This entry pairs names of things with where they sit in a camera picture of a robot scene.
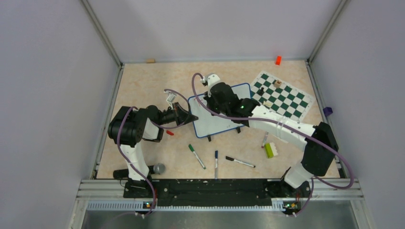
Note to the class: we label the black microphone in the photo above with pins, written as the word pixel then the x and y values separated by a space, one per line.
pixel 158 168

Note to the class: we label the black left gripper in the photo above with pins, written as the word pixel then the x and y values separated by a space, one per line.
pixel 182 116

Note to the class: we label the light wooden chess piece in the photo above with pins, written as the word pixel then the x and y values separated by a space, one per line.
pixel 267 103

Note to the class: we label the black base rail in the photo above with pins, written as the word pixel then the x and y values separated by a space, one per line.
pixel 215 192

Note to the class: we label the purple object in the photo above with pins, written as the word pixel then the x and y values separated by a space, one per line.
pixel 327 111

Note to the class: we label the red marker cap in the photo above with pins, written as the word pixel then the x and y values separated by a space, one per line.
pixel 169 132

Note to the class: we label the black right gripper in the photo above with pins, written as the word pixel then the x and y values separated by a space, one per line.
pixel 209 100

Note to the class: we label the green white toy brick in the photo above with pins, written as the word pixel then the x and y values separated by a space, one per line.
pixel 270 150

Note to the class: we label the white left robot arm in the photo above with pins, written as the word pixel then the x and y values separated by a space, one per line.
pixel 130 127

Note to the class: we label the purple whiteboard marker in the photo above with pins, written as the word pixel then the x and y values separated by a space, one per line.
pixel 264 139

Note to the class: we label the blue framed whiteboard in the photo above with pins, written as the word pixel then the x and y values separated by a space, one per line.
pixel 208 125

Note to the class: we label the wooden cork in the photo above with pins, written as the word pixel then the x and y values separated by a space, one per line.
pixel 150 60

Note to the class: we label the blue whiteboard marker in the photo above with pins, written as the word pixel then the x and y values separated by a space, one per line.
pixel 216 165

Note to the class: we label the orange block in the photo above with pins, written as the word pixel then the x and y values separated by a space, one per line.
pixel 278 60

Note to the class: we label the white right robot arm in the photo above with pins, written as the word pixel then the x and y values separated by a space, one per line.
pixel 316 141

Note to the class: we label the green white chess mat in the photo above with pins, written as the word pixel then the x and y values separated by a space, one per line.
pixel 287 100

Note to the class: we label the green whiteboard marker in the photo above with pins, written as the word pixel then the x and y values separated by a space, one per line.
pixel 196 155

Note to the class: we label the black whiteboard marker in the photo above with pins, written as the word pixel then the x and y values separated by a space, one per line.
pixel 239 161

